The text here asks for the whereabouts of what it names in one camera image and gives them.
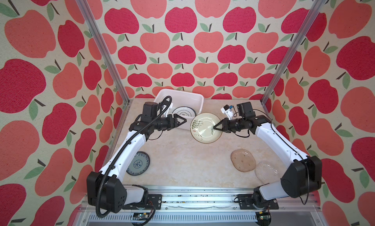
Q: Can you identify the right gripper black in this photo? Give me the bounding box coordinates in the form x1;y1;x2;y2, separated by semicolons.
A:
213;117;246;133

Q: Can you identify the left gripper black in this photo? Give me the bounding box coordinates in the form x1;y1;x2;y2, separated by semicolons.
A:
152;114;187;130

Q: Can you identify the white plate with black ring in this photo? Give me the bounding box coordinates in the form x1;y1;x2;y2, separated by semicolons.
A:
172;106;197;117

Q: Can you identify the cream plate with plant drawing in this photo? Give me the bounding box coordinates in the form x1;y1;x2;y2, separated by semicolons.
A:
190;113;222;144

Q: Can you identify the brown glass plate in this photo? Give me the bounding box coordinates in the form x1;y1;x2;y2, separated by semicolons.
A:
230;149;256;173

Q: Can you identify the blue patterned plate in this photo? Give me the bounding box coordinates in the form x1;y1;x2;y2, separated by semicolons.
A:
127;151;150;176

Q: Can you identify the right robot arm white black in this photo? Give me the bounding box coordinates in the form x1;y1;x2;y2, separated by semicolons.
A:
213;116;322;201

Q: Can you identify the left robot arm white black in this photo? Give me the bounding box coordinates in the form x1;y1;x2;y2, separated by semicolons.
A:
87;114;187;218

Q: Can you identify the white plastic bin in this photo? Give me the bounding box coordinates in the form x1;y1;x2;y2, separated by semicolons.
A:
154;89;204;130

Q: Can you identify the clear glass plate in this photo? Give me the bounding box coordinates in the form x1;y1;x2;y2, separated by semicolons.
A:
255;161;281;185

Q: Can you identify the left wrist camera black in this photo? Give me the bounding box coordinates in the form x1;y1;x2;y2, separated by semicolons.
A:
141;101;158;123

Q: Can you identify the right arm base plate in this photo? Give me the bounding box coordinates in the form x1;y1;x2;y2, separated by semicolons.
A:
234;194;279;210

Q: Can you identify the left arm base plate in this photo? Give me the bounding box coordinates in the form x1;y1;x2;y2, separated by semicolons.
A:
123;194;163;210

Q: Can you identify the aluminium front rail frame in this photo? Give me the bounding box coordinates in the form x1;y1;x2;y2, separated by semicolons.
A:
70;186;328;226

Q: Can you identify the black corrugated cable conduit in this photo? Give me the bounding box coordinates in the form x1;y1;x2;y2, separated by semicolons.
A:
95;95;173;226

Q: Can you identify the aluminium frame post left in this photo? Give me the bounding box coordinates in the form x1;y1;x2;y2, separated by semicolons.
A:
71;0;130;105

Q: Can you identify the aluminium frame post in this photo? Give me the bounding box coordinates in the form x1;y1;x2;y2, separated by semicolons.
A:
261;0;328;107
71;0;130;105

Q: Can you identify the aluminium frame post right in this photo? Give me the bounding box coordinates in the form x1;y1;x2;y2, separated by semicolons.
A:
261;0;328;107

